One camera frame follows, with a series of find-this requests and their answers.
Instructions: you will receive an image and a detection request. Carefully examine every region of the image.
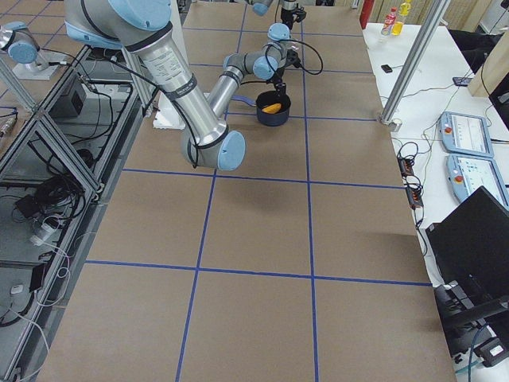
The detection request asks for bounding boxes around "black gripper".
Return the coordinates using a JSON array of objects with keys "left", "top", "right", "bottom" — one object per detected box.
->
[
  {"left": 281, "top": 5, "right": 307, "bottom": 29},
  {"left": 265, "top": 49, "right": 301, "bottom": 101}
]

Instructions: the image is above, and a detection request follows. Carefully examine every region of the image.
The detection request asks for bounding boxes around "yellow corn cob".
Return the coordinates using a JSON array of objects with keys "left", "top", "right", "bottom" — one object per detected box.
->
[{"left": 262, "top": 103, "right": 282, "bottom": 115}]

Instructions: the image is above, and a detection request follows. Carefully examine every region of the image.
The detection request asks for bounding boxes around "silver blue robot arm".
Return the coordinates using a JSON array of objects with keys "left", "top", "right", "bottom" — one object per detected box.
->
[
  {"left": 64, "top": 1, "right": 290, "bottom": 171},
  {"left": 243, "top": 0, "right": 307, "bottom": 29}
]

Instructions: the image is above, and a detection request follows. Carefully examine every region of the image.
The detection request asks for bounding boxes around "red label drink bottle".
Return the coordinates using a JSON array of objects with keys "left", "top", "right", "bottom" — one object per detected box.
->
[{"left": 381, "top": 7, "right": 397, "bottom": 37}]

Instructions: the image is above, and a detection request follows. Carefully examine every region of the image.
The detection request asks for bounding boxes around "small black device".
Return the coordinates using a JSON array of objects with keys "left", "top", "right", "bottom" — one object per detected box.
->
[{"left": 381, "top": 64, "right": 393, "bottom": 73}]

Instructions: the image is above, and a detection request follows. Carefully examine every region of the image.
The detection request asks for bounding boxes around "yellow drink bottle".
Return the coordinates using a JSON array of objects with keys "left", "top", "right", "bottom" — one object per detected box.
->
[{"left": 391, "top": 0, "right": 412, "bottom": 36}]

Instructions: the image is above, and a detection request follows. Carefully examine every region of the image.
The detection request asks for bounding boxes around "black smartphone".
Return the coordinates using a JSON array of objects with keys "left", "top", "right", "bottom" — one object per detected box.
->
[{"left": 453, "top": 76, "right": 472, "bottom": 87}]

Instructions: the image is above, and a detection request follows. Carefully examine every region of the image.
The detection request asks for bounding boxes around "orange power strip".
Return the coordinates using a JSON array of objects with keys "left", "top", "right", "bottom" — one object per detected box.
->
[{"left": 398, "top": 158, "right": 424, "bottom": 210}]

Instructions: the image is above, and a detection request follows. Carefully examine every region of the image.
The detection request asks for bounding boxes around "upper teach pendant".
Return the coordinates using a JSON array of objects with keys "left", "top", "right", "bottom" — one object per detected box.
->
[{"left": 437, "top": 111, "right": 494, "bottom": 158}]

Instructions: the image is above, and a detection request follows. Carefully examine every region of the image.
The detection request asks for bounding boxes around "teach pendant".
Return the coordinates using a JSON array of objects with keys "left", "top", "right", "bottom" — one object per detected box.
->
[
  {"left": 446, "top": 154, "right": 508, "bottom": 209},
  {"left": 437, "top": 111, "right": 494, "bottom": 158}
]

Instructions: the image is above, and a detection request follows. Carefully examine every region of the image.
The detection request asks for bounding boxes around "lower teach pendant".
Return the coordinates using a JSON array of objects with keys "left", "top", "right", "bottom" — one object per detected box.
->
[{"left": 446, "top": 154, "right": 508, "bottom": 209}]

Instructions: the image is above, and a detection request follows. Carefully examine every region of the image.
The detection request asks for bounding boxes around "grey control box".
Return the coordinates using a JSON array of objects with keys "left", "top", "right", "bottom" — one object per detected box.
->
[{"left": 49, "top": 76, "right": 86, "bottom": 118}]

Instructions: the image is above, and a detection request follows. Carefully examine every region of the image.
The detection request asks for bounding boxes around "black laptop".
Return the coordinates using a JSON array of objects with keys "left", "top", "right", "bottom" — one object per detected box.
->
[{"left": 425, "top": 186, "right": 508, "bottom": 300}]

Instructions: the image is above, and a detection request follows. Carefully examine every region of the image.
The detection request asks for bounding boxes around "dark pot with blue handle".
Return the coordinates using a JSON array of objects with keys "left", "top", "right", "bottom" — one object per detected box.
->
[{"left": 231, "top": 91, "right": 291, "bottom": 127}]

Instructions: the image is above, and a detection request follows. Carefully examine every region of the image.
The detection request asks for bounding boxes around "aluminium frame post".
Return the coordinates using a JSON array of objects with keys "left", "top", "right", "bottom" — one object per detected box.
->
[{"left": 379, "top": 0, "right": 451, "bottom": 132}]

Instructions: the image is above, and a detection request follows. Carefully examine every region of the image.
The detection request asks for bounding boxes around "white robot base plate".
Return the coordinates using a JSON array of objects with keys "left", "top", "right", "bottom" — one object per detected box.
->
[{"left": 152, "top": 92, "right": 212, "bottom": 131}]

